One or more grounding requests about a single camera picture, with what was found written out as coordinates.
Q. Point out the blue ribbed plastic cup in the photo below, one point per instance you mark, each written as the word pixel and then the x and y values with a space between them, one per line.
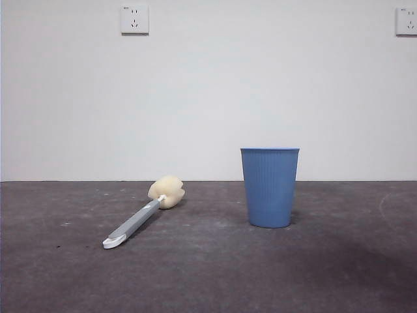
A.
pixel 269 189

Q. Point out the white wall socket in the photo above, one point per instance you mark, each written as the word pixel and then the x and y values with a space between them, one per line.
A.
pixel 407 21
pixel 135 19

